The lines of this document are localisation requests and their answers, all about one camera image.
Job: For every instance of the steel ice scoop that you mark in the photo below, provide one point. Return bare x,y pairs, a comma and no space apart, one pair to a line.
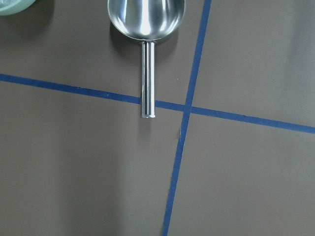
147,22

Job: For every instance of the green bowl of ice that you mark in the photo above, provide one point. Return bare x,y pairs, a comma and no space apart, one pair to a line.
10,7

